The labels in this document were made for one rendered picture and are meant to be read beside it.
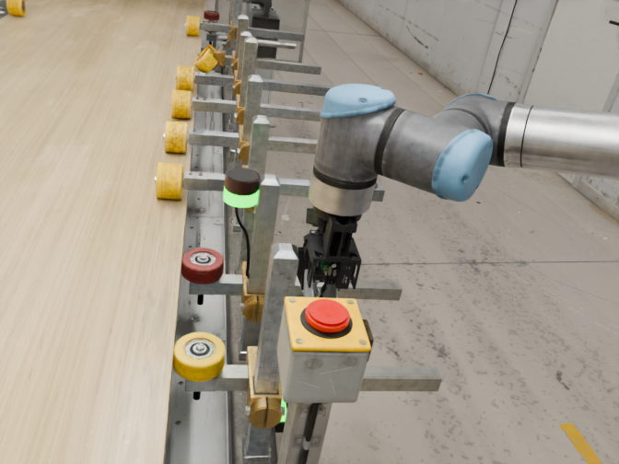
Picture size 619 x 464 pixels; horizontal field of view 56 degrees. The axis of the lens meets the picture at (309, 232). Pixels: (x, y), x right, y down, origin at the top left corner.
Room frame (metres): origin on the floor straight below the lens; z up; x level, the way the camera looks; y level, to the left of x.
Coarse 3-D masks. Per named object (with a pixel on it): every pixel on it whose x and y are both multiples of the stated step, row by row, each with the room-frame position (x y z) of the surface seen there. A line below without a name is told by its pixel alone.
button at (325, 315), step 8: (312, 304) 0.42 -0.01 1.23; (320, 304) 0.42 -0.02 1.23; (328, 304) 0.43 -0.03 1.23; (336, 304) 0.43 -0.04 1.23; (312, 312) 0.41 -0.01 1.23; (320, 312) 0.41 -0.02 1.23; (328, 312) 0.41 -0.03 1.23; (336, 312) 0.42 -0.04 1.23; (344, 312) 0.42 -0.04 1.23; (312, 320) 0.40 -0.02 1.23; (320, 320) 0.40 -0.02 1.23; (328, 320) 0.40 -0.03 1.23; (336, 320) 0.40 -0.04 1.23; (344, 320) 0.41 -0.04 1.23; (320, 328) 0.40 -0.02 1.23; (328, 328) 0.40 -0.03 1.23; (336, 328) 0.40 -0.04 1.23; (344, 328) 0.40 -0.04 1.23
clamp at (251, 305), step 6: (246, 264) 0.98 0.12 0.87; (246, 276) 0.94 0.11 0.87; (246, 282) 0.93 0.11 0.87; (246, 288) 0.90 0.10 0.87; (246, 294) 0.89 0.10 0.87; (252, 294) 0.89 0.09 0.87; (258, 294) 0.89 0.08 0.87; (264, 294) 0.90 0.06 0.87; (246, 300) 0.88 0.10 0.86; (252, 300) 0.87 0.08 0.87; (258, 300) 0.88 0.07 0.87; (240, 306) 0.87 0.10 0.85; (246, 306) 0.87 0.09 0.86; (252, 306) 0.87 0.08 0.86; (258, 306) 0.87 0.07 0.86; (246, 312) 0.86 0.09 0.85; (252, 312) 0.87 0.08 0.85; (258, 312) 0.87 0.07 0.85; (246, 318) 0.87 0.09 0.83; (252, 318) 0.87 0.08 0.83; (258, 318) 0.87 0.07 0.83
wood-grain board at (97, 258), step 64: (64, 0) 2.87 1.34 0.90; (128, 0) 3.10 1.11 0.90; (0, 64) 1.83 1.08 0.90; (64, 64) 1.94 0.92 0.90; (128, 64) 2.05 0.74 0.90; (192, 64) 2.18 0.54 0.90; (0, 128) 1.36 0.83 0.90; (64, 128) 1.43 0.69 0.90; (128, 128) 1.50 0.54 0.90; (192, 128) 1.57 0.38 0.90; (0, 192) 1.05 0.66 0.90; (64, 192) 1.10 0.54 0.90; (128, 192) 1.14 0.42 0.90; (0, 256) 0.84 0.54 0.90; (64, 256) 0.87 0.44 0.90; (128, 256) 0.90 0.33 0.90; (0, 320) 0.68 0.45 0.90; (64, 320) 0.70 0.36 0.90; (128, 320) 0.73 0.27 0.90; (0, 384) 0.56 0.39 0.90; (64, 384) 0.57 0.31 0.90; (128, 384) 0.59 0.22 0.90; (0, 448) 0.46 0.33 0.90; (64, 448) 0.47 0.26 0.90; (128, 448) 0.49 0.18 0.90
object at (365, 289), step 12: (228, 276) 0.95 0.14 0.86; (240, 276) 0.95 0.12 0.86; (192, 288) 0.91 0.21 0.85; (204, 288) 0.91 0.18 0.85; (216, 288) 0.92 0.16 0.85; (228, 288) 0.93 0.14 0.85; (240, 288) 0.93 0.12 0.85; (300, 288) 0.96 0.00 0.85; (348, 288) 0.98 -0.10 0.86; (360, 288) 0.98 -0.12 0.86; (372, 288) 0.99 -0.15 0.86; (384, 288) 1.00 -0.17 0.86; (396, 288) 1.00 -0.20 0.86
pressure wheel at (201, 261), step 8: (200, 248) 0.96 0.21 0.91; (184, 256) 0.92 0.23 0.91; (192, 256) 0.93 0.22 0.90; (200, 256) 0.93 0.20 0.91; (208, 256) 0.94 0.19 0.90; (216, 256) 0.94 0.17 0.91; (184, 264) 0.90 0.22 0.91; (192, 264) 0.90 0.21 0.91; (200, 264) 0.91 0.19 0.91; (208, 264) 0.91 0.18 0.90; (216, 264) 0.92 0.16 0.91; (184, 272) 0.90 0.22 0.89; (192, 272) 0.89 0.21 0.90; (200, 272) 0.89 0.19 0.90; (208, 272) 0.89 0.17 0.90; (216, 272) 0.91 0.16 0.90; (192, 280) 0.89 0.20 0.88; (200, 280) 0.89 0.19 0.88; (208, 280) 0.89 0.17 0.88; (216, 280) 0.91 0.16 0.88; (200, 296) 0.92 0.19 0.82; (200, 304) 0.92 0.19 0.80
